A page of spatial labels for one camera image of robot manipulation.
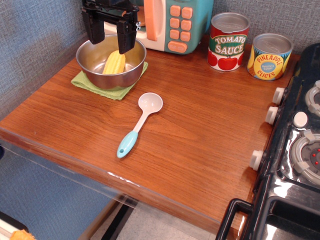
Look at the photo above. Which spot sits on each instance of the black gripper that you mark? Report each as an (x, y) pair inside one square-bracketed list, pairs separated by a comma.
[(122, 13)]

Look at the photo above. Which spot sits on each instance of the silver metal pot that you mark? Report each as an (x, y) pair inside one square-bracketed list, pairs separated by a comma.
[(92, 59)]

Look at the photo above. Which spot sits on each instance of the yellow toy corn cob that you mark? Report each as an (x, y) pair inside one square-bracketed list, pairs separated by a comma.
[(115, 63)]

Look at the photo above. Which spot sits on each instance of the green folded cloth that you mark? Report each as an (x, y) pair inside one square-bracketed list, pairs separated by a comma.
[(82, 81)]

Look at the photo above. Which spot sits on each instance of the teal toy microwave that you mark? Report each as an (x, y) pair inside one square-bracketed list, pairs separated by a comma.
[(173, 26)]

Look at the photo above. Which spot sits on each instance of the tomato sauce can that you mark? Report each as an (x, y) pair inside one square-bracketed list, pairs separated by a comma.
[(227, 41)]

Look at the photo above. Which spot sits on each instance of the pineapple slices can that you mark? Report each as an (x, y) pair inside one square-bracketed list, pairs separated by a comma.
[(269, 56)]

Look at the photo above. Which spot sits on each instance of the white stove knob top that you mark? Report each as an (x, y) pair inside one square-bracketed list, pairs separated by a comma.
[(278, 95)]

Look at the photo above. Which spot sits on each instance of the white stove knob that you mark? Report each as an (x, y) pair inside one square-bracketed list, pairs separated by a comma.
[(256, 159), (271, 115), (278, 95)]

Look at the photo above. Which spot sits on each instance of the white stove knob middle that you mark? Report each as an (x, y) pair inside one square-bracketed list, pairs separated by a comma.
[(271, 115)]

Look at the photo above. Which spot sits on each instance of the white stove knob bottom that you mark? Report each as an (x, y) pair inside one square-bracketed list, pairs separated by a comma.
[(256, 159)]

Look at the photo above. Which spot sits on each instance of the white round stove button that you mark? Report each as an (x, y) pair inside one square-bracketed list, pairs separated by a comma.
[(300, 119)]

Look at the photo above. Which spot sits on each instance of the grey rear stove burner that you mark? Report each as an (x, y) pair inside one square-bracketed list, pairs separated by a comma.
[(311, 104)]

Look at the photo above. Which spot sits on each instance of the grey stove burner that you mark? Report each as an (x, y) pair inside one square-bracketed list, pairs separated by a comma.
[(305, 156), (311, 104)]

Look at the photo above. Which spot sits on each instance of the orange object bottom left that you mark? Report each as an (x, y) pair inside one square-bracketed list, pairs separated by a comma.
[(21, 235)]

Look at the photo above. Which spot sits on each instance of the grey front stove burner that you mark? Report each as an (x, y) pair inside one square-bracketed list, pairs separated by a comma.
[(305, 156)]

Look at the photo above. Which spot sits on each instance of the black toy stove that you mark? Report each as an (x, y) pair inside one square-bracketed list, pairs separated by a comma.
[(286, 206)]

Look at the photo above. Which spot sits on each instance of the white spoon teal handle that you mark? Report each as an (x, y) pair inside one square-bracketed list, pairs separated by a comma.
[(149, 103)]

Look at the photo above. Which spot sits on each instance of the black oven door handle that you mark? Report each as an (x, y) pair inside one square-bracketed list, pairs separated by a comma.
[(235, 205)]

